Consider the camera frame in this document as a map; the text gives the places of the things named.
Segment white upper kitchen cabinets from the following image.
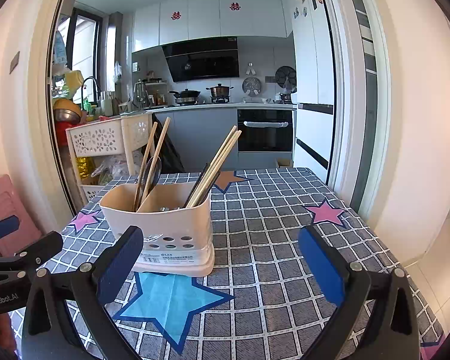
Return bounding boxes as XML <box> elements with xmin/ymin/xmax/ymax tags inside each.
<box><xmin>132</xmin><ymin>0</ymin><xmax>294</xmax><ymax>53</ymax></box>

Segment round black wall rack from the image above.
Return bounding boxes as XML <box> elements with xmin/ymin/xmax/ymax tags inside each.
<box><xmin>275</xmin><ymin>65</ymin><xmax>298</xmax><ymax>88</ymax></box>

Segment black kitchen faucet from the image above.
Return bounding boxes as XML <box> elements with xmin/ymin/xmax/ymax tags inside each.
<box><xmin>82</xmin><ymin>77</ymin><xmax>102</xmax><ymax>107</ymax></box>

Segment red bucket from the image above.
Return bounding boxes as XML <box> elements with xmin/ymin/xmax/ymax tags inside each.
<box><xmin>54</xmin><ymin>119</ymin><xmax>79</xmax><ymax>147</ymax></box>

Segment white perforated trolley cart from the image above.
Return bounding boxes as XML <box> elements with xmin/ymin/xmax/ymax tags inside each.
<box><xmin>65</xmin><ymin>112</ymin><xmax>154</xmax><ymax>205</ymax></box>

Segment grey checked tablecloth with stars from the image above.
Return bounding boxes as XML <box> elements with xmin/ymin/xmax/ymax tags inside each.
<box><xmin>37</xmin><ymin>167</ymin><xmax>445</xmax><ymax>360</ymax></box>

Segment orange metal basin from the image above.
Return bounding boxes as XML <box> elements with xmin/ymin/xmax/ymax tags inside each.
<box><xmin>53</xmin><ymin>98</ymin><xmax>83</xmax><ymax>121</ymax></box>

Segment metal spoon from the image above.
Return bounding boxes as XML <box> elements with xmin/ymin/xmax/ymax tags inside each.
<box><xmin>140</xmin><ymin>156</ymin><xmax>163</xmax><ymax>199</ymax></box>

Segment black plastic utensil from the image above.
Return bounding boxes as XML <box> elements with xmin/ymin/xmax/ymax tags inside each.
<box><xmin>183</xmin><ymin>162</ymin><xmax>210</xmax><ymax>209</ymax></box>
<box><xmin>195</xmin><ymin>170</ymin><xmax>222</xmax><ymax>208</ymax></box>

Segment grey wall switch plate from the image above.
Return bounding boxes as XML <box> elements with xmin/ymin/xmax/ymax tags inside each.
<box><xmin>8</xmin><ymin>50</ymin><xmax>21</xmax><ymax>75</ymax></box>

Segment grey kitchen counter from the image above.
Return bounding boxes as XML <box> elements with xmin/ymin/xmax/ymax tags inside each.
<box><xmin>150</xmin><ymin>103</ymin><xmax>298</xmax><ymax>175</ymax></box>

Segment yellow container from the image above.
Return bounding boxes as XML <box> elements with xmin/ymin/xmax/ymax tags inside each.
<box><xmin>62</xmin><ymin>70</ymin><xmax>84</xmax><ymax>94</ymax></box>

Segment spice rack with bottles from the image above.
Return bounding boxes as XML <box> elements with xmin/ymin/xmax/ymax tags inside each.
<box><xmin>146</xmin><ymin>79</ymin><xmax>169</xmax><ymax>106</ymax></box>

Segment black wok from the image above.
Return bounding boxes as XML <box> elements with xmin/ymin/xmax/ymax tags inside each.
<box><xmin>169</xmin><ymin>88</ymin><xmax>202</xmax><ymax>106</ymax></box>

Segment gold foil packet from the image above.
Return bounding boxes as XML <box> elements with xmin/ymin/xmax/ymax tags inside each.
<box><xmin>76</xmin><ymin>156</ymin><xmax>96</xmax><ymax>186</ymax></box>

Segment black range hood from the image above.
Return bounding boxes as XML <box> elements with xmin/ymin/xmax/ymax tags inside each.
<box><xmin>161</xmin><ymin>37</ymin><xmax>240</xmax><ymax>83</ymax></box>

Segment steel cooking pot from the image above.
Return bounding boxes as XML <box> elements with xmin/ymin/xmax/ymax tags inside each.
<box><xmin>206</xmin><ymin>83</ymin><xmax>234</xmax><ymax>99</ymax></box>

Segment white plastic utensil holder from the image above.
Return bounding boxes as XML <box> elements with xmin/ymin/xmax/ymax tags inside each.
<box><xmin>98</xmin><ymin>180</ymin><xmax>215</xmax><ymax>277</ymax></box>

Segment black built-in oven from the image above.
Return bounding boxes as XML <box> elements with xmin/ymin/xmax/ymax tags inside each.
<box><xmin>237</xmin><ymin>109</ymin><xmax>294</xmax><ymax>153</ymax></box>

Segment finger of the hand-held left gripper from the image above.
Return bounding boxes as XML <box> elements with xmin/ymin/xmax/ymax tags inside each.
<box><xmin>0</xmin><ymin>230</ymin><xmax>64</xmax><ymax>284</ymax></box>
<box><xmin>0</xmin><ymin>215</ymin><xmax>20</xmax><ymax>250</ymax></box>

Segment clear plastic bag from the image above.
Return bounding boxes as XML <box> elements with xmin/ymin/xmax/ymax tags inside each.
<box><xmin>92</xmin><ymin>155</ymin><xmax>136</xmax><ymax>181</ymax></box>

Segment glass kettle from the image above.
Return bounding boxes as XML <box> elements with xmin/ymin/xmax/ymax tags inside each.
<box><xmin>133</xmin><ymin>79</ymin><xmax>151</xmax><ymax>109</ymax></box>

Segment person's left hand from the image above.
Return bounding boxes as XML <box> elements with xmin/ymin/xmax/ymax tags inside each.
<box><xmin>0</xmin><ymin>313</ymin><xmax>19</xmax><ymax>353</ymax></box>

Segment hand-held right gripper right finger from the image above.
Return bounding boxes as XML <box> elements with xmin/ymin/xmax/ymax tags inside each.
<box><xmin>297</xmin><ymin>225</ymin><xmax>421</xmax><ymax>360</ymax></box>

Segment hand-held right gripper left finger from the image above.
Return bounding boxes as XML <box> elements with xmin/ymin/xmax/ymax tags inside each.
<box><xmin>20</xmin><ymin>225</ymin><xmax>145</xmax><ymax>360</ymax></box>

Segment white refrigerator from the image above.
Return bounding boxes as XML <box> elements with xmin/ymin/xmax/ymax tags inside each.
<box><xmin>285</xmin><ymin>0</ymin><xmax>336</xmax><ymax>184</ymax></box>

